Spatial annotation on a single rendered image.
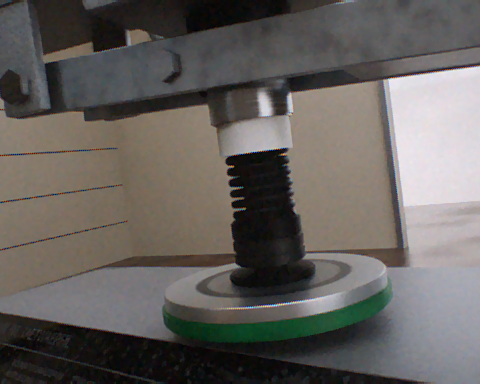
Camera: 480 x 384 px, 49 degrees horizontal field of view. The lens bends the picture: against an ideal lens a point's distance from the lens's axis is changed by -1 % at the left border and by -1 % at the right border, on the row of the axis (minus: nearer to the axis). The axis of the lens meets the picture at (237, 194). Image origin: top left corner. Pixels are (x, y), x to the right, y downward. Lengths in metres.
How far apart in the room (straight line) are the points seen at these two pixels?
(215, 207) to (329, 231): 1.48
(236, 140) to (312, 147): 5.29
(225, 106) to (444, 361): 0.27
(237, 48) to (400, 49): 0.13
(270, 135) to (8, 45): 0.27
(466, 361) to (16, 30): 0.48
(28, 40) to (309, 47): 0.27
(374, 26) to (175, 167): 6.37
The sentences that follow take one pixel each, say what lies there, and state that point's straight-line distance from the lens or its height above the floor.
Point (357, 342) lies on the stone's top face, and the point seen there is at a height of 0.87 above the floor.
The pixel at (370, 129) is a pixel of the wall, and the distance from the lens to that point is 5.54.
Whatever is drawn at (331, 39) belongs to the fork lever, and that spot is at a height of 1.11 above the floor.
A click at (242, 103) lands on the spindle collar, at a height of 1.08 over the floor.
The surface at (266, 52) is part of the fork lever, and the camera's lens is 0.45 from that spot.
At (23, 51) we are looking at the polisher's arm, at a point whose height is 1.16.
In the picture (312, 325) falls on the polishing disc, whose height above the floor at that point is 0.90.
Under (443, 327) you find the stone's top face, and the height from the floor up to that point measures 0.87.
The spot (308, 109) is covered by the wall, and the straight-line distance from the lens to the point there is 5.79.
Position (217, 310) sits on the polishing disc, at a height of 0.92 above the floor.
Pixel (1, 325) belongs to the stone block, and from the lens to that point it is 0.80.
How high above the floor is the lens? 1.03
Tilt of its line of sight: 3 degrees down
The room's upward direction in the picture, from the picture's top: 8 degrees counter-clockwise
